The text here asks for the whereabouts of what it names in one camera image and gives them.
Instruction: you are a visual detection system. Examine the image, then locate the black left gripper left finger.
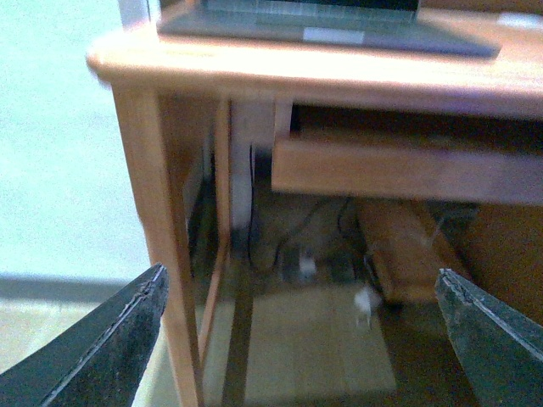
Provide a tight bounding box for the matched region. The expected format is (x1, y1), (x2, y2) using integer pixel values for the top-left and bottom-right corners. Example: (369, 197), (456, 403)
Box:
(1, 264), (168, 406)

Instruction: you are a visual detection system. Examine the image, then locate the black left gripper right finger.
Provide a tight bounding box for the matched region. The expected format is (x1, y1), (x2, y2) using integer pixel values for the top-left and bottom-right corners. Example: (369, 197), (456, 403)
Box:
(435, 269), (542, 406)

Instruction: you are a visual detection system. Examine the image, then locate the wooden box under desk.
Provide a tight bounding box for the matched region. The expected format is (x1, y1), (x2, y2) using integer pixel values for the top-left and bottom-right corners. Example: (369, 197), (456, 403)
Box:
(355, 199), (472, 304)

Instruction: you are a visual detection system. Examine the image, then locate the white power adapter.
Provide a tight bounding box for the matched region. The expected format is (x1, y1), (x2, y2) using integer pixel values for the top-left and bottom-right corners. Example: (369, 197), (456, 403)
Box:
(354, 285), (383, 329)

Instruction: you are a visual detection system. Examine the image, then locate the white power plug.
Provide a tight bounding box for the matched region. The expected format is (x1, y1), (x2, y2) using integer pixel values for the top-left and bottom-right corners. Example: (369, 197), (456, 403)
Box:
(299, 250), (316, 281)

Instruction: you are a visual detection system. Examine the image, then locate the wooden desk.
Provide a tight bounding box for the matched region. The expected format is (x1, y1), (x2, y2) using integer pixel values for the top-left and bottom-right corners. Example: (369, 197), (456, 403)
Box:
(87, 9), (542, 406)

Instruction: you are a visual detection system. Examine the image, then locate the grey laptop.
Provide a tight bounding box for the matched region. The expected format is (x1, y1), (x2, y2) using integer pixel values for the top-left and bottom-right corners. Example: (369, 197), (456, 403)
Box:
(157, 1), (501, 58)

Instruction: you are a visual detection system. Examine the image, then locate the black cable under desk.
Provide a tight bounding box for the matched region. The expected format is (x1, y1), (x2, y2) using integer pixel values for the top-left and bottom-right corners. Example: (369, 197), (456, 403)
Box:
(247, 143), (323, 272)

